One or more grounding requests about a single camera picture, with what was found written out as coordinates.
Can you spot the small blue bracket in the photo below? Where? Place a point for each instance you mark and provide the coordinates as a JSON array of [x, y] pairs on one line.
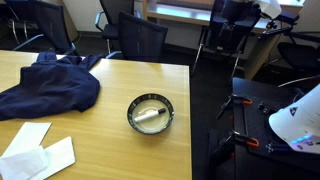
[[269, 147]]

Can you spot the navy blue cloth garment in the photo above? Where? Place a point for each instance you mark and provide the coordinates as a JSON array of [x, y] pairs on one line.
[[50, 86]]

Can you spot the dark rimmed ceramic bowl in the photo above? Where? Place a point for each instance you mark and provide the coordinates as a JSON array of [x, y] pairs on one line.
[[143, 128]]

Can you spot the dark chair with chrome legs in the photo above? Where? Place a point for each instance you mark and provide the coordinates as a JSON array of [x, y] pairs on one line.
[[220, 36]]

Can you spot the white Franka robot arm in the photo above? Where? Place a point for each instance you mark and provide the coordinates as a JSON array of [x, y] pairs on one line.
[[300, 123]]

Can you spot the black office chair with armrests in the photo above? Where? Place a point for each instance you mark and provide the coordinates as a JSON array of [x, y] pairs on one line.
[[113, 20]]

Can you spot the white marker with black cap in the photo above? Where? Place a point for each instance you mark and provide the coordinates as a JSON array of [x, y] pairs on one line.
[[146, 116]]

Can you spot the black camera on mount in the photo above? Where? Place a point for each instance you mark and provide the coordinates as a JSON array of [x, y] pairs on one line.
[[286, 17]]

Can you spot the black round seat office chair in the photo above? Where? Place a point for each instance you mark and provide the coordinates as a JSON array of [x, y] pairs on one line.
[[298, 55]]

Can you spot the black mesh back office chair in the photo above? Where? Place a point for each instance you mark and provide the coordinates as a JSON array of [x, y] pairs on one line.
[[141, 36]]

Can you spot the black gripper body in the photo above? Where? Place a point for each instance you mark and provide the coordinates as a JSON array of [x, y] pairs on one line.
[[240, 11]]

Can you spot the folded white paper sheet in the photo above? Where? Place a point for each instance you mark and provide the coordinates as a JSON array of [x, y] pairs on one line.
[[60, 156]]

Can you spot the white device on black stand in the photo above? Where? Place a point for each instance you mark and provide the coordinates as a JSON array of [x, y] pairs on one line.
[[253, 126]]

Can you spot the black chair with chrome frame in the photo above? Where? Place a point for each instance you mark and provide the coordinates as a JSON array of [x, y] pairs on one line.
[[46, 23]]

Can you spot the crumpled white tissue paper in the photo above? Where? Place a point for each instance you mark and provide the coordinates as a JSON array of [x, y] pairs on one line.
[[20, 165]]

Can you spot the flat white paper sheet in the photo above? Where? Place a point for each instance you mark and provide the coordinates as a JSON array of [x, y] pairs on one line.
[[28, 133]]

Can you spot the small black fixture block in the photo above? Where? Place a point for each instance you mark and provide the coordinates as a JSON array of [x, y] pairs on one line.
[[265, 109]]

